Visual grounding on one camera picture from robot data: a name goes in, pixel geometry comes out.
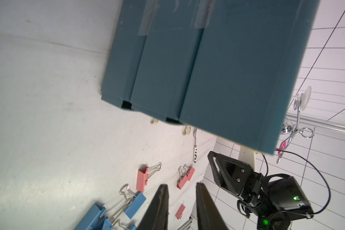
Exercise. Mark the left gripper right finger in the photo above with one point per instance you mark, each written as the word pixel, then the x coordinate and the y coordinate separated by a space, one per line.
pixel 208 215

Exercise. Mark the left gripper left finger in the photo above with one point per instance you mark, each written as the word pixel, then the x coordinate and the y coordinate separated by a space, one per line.
pixel 156 216

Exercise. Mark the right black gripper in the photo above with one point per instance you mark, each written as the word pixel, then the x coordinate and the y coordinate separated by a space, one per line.
pixel 241 181

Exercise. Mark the blue clip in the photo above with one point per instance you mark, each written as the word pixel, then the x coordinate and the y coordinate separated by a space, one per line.
pixel 133 203
pixel 106 224
pixel 93 219

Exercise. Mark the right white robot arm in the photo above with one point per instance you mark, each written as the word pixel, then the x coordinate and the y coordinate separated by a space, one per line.
pixel 276 200

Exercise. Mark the teal drawer cabinet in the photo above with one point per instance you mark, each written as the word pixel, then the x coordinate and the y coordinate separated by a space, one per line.
pixel 226 67

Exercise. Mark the pink clip far right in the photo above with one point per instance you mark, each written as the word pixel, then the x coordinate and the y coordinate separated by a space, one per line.
pixel 180 211

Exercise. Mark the pink clip top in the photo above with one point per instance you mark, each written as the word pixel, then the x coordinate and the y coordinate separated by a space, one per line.
pixel 144 174

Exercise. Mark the pink clip right pair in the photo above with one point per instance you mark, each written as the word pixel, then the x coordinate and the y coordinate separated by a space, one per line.
pixel 183 177

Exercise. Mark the pink clip right upper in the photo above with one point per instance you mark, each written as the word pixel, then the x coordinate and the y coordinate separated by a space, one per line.
pixel 189 170

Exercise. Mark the pink plastic wine glass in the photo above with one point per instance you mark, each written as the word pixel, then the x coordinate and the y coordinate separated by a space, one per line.
pixel 281 148

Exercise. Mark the chrome glass rack stand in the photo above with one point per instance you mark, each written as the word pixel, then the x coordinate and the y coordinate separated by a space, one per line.
pixel 294 128

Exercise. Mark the clear wine glass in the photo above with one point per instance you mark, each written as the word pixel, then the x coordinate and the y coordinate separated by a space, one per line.
pixel 305 97

